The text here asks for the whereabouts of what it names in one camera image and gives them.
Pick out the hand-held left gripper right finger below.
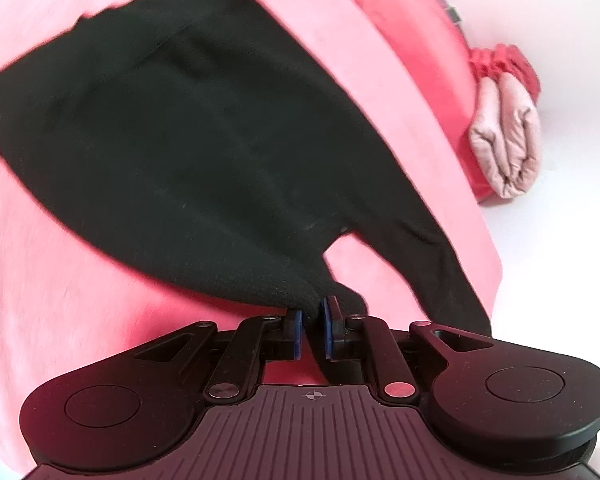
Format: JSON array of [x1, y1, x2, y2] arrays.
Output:
[[319, 296, 496, 406]]

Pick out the red-covered bed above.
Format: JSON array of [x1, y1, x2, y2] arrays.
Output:
[[322, 0, 488, 206]]

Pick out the black pants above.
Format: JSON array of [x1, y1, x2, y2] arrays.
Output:
[[0, 0, 493, 338]]

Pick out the folded pink quilt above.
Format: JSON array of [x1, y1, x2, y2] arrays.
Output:
[[467, 74, 542, 200]]

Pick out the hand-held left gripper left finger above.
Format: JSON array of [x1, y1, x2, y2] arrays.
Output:
[[132, 308, 306, 406]]

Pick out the pink-covered work table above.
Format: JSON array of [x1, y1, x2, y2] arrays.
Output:
[[0, 0, 506, 467]]

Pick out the red ruffled cloth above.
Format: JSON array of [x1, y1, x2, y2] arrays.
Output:
[[467, 42, 542, 106]]

